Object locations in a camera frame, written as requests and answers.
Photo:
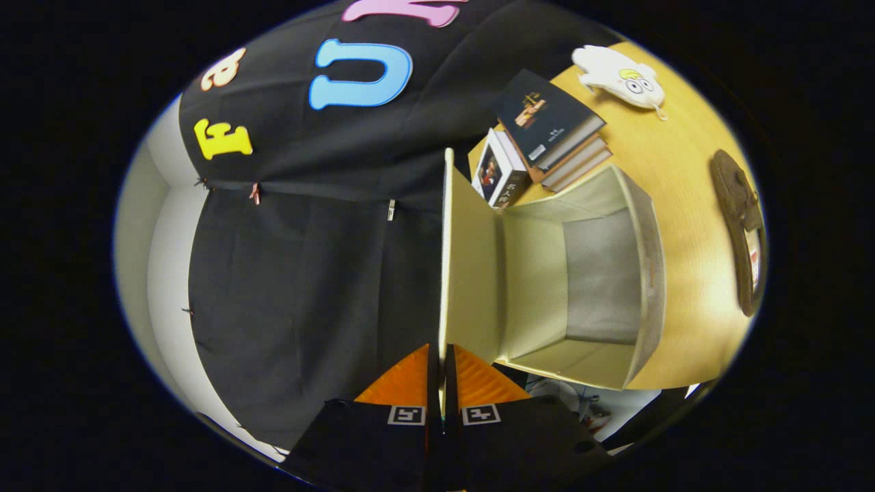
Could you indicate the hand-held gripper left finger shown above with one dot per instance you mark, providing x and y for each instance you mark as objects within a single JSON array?
[{"x": 383, "y": 451}]

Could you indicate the pink clothespin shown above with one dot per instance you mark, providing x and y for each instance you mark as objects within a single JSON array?
[{"x": 255, "y": 194}]

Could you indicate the white plush toy with eyes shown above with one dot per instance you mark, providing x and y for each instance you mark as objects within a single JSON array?
[{"x": 615, "y": 75}]

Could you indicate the brown cover book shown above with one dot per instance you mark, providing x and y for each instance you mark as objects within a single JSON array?
[
  {"x": 574, "y": 158},
  {"x": 588, "y": 174}
]

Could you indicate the brown fuzzy shoe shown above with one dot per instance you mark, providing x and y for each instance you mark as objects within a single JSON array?
[{"x": 735, "y": 205}]

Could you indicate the grey fabric storage box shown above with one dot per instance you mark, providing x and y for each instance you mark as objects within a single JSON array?
[{"x": 601, "y": 273}]

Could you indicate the dark cover book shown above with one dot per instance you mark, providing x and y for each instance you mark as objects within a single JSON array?
[{"x": 540, "y": 113}]

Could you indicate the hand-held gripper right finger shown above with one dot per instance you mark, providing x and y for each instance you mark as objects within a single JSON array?
[{"x": 506, "y": 444}]

